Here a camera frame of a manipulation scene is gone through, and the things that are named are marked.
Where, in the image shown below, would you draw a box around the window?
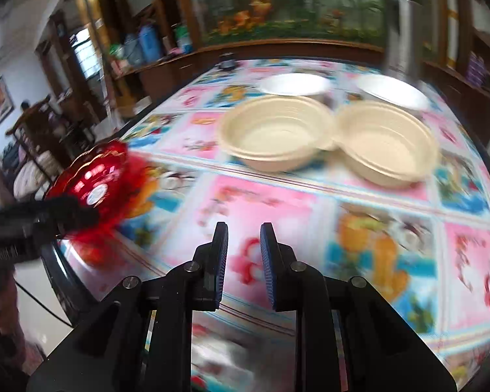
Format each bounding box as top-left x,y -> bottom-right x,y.
71,28 -> 103,80

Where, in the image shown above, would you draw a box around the purple boxes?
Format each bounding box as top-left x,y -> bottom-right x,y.
467,55 -> 487,87

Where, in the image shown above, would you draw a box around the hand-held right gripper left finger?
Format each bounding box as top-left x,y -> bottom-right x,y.
26,221 -> 229,392

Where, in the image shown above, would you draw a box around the white plate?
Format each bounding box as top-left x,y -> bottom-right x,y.
354,74 -> 430,111
258,73 -> 332,98

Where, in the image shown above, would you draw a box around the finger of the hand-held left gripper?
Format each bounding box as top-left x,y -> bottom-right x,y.
37,195 -> 101,237

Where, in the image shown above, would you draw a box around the person's left forearm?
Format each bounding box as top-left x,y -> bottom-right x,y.
0,267 -> 29,376

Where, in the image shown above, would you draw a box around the printed tablecloth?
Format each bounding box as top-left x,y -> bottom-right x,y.
51,59 -> 490,392

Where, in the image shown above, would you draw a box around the black cable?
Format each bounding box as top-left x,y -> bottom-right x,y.
14,284 -> 72,328

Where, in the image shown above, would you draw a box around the wooden chair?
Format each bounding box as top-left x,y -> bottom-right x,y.
6,98 -> 103,197

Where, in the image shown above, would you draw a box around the red plastic bowl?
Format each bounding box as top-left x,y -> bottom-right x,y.
45,139 -> 158,254

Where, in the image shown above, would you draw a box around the aquarium with plants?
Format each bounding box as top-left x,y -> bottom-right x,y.
184,0 -> 393,45

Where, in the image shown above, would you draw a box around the grey-blue plastic jug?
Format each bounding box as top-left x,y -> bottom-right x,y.
122,35 -> 141,66

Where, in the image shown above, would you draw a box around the blue detergent bottle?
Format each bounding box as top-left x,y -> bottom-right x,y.
139,24 -> 163,63

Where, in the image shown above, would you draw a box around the green and white bottle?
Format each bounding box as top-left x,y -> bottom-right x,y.
173,24 -> 193,54

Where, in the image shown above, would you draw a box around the stainless steel thermos jug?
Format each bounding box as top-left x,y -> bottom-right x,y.
386,0 -> 424,80

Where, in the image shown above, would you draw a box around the beige plastic bowl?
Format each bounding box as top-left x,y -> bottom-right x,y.
216,96 -> 335,172
333,101 -> 439,190

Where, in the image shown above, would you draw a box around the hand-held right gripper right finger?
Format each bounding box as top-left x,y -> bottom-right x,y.
260,224 -> 458,392

